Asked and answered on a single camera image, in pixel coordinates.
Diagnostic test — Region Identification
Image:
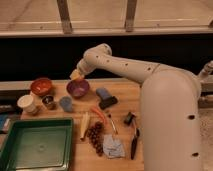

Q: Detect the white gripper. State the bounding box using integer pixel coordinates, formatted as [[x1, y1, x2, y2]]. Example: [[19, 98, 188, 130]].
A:
[[70, 60, 93, 80]]

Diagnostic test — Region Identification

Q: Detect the yellow apple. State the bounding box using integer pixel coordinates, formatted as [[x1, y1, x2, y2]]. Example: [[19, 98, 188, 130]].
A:
[[75, 75, 84, 81]]

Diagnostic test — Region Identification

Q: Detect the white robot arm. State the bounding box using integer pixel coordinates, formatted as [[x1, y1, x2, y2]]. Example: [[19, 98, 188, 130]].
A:
[[70, 44, 203, 171]]

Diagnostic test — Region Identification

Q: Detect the blue plastic cup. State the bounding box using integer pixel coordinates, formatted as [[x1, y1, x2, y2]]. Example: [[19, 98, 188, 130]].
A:
[[59, 96, 73, 112]]

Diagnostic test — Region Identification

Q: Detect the small metal cup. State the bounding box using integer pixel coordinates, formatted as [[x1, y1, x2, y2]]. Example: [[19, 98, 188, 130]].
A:
[[42, 95, 55, 110]]

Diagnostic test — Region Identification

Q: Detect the white paper cup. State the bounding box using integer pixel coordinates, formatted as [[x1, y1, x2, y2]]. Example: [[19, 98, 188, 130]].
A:
[[17, 95, 38, 114]]

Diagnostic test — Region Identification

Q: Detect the purple bowl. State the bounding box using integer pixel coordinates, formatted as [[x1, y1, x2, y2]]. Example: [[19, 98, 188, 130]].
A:
[[66, 79, 90, 98]]

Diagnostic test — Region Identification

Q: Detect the red bowl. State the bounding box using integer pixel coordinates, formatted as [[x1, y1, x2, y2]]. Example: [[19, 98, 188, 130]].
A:
[[30, 77, 52, 96]]

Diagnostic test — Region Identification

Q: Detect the orange carrot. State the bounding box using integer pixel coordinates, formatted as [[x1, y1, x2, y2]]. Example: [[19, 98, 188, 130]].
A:
[[90, 107, 106, 124]]

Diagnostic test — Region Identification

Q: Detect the bunch of red grapes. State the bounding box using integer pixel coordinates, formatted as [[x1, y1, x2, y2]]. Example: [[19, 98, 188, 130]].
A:
[[87, 122, 104, 156]]

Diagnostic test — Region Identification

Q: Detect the black binder clip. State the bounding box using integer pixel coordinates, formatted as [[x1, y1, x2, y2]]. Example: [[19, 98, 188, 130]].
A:
[[124, 112, 135, 125]]

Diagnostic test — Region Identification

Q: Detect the green plastic tray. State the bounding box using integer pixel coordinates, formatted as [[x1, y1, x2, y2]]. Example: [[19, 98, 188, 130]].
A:
[[0, 119, 74, 171]]

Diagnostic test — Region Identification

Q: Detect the crumpled blue cloth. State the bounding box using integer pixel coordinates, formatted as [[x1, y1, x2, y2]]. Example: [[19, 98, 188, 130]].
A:
[[103, 134, 125, 159]]

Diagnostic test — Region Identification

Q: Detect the blue object at left edge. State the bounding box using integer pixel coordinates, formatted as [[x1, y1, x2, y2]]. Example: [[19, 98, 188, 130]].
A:
[[0, 115, 10, 131]]

